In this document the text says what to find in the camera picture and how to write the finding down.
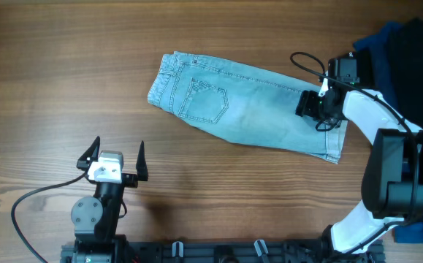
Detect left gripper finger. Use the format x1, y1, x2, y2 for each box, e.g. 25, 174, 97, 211
136, 141, 148, 181
76, 136, 100, 169

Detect light blue denim shorts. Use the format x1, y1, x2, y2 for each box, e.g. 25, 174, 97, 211
148, 52, 347, 163

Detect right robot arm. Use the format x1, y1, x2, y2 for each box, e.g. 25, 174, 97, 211
295, 88, 423, 262

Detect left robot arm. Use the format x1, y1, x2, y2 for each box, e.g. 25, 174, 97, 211
61, 137, 148, 263

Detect dark blue folded garment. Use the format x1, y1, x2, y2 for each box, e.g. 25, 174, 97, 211
354, 19, 423, 243

